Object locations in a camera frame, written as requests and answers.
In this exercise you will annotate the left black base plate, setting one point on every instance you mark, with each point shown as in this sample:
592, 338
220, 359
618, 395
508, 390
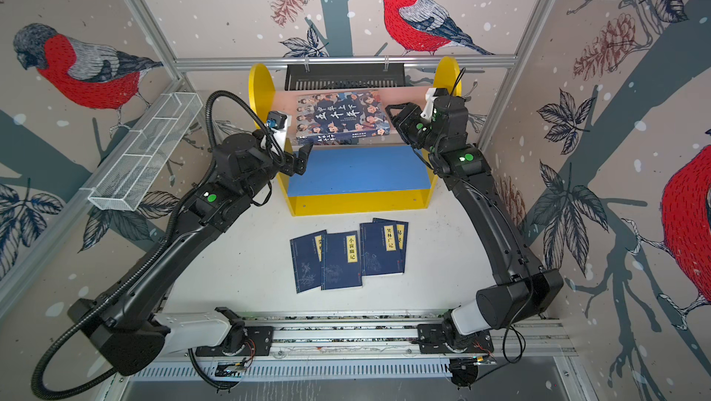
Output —
252, 341

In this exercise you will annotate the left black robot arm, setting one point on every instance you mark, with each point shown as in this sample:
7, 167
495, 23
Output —
128, 333

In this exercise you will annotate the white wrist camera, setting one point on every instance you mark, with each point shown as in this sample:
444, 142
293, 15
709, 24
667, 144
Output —
278, 123
427, 112

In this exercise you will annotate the yellow shelf with coloured boards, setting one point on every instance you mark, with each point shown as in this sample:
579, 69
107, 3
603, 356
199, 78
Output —
356, 179

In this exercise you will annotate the small green circuit board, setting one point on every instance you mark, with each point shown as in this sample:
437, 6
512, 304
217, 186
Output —
231, 370

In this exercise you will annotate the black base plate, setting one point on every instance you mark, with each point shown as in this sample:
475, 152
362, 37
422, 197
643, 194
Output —
444, 339
252, 341

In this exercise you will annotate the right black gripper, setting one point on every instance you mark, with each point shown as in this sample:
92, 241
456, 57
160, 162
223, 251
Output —
408, 123

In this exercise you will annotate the illustrated colourful cover book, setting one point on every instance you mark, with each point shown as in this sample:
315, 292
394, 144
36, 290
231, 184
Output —
341, 118

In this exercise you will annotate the white wire mesh basket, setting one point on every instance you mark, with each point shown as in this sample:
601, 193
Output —
129, 178

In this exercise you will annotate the black round connector underneath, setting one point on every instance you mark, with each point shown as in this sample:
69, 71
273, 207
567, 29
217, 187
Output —
463, 372

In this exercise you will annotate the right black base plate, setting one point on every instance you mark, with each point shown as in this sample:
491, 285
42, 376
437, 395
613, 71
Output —
444, 339

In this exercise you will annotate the navy blue book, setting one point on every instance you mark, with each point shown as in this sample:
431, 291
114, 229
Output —
341, 261
306, 254
402, 230
381, 254

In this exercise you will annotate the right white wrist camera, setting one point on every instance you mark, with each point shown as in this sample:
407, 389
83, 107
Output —
427, 112

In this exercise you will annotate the aluminium mounting rail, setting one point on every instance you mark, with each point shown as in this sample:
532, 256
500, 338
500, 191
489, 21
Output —
372, 334

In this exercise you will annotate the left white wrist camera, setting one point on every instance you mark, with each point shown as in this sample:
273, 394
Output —
278, 123

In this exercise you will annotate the black slotted vent panel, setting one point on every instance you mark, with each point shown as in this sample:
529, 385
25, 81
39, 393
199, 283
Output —
344, 76

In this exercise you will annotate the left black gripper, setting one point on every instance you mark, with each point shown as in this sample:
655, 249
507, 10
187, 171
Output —
290, 167

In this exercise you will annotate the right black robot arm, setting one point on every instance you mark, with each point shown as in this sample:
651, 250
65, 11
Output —
523, 287

